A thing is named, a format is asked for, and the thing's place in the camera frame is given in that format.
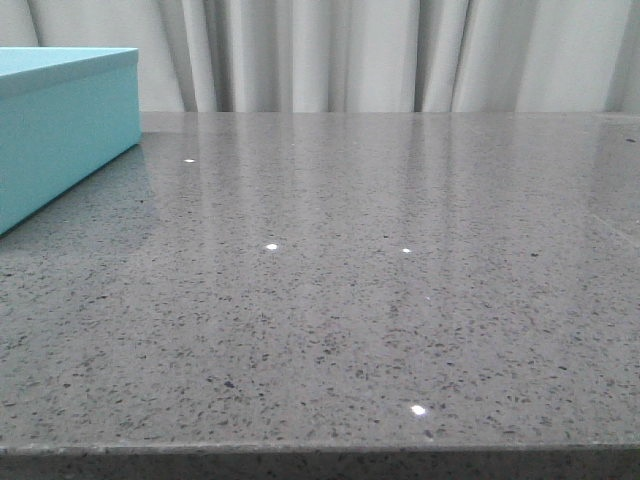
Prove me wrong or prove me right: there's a light blue plastic box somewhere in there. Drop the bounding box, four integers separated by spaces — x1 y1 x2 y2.
1 47 141 231

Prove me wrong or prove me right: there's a white pleated curtain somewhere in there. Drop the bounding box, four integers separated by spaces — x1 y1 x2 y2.
1 1 639 113

